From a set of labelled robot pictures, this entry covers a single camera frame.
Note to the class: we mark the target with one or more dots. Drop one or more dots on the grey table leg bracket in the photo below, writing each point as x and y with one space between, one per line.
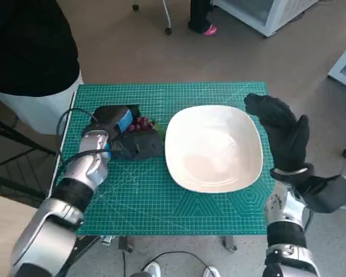
124 244
229 243

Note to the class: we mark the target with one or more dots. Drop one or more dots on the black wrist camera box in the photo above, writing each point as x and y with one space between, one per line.
325 196
144 147

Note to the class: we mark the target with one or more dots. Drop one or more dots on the red toy grape bunch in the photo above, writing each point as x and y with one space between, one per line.
141 124

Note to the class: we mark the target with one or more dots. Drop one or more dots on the white chair leg with caster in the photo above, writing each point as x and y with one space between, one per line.
169 30

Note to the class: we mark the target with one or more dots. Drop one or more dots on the green cutting mat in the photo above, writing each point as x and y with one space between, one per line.
150 207

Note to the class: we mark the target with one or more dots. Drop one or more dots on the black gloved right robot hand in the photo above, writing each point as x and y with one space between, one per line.
288 138

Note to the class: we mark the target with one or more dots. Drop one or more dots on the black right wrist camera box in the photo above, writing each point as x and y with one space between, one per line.
325 196

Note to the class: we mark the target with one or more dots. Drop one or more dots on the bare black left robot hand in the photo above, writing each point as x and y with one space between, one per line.
109 115

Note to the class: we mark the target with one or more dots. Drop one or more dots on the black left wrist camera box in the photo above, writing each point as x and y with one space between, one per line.
144 147

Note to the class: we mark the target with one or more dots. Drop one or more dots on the white square plate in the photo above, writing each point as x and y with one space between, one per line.
213 153

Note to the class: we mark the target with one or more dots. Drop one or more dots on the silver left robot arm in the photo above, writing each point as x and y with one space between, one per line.
46 231

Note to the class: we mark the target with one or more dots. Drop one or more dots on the black metal rack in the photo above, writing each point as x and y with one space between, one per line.
11 161

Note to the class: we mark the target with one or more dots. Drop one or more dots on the person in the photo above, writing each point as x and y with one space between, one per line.
26 52
199 17

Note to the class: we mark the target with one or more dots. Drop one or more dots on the silver table clamp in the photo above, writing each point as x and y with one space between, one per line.
107 240

